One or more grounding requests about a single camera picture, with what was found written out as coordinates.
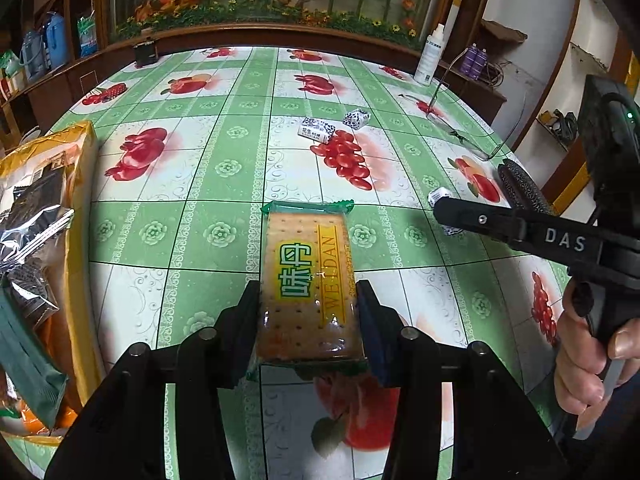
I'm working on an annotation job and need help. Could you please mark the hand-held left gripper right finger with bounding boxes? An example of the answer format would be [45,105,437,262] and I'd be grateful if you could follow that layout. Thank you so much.
[356,280,571,480]

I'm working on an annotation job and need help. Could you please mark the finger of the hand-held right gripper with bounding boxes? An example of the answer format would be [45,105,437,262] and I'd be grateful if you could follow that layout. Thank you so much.
[497,158,557,216]
[432,196,608,267]

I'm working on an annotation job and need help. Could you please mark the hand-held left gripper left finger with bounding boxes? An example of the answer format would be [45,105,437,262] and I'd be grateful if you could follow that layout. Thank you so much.
[45,280,261,480]

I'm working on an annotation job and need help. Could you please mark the clear cracker packet green ends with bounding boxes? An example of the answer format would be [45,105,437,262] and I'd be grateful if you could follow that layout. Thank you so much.
[245,199,371,381]

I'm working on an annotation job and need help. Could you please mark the yellow cardboard tray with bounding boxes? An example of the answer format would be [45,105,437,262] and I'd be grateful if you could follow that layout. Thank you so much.
[0,120,101,448]

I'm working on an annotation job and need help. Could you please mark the white spray bottle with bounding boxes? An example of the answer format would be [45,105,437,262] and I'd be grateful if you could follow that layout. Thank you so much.
[414,24,446,86]

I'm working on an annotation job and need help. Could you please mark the small black box device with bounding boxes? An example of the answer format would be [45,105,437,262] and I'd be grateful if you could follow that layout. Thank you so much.
[134,30,158,67]

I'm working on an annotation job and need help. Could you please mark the thin wire eyeglasses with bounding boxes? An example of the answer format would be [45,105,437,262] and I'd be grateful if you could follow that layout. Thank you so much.
[402,55,511,162]

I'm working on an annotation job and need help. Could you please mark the white wrapped candy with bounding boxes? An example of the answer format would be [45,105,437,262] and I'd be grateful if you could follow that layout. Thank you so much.
[429,186,463,236]
[299,116,337,143]
[343,108,372,130]

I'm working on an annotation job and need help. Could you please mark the red and white box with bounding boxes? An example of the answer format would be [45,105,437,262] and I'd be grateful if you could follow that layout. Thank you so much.
[0,72,26,101]

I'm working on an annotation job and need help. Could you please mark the person's right hand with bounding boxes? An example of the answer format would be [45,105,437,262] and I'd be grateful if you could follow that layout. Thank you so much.
[554,280,640,416]

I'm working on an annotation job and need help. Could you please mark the dark green snack packet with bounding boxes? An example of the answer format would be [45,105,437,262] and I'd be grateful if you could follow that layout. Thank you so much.
[0,287,69,428]

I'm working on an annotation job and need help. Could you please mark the grey-blue thermos jug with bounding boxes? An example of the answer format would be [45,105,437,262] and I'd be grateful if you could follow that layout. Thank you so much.
[20,30,48,81]

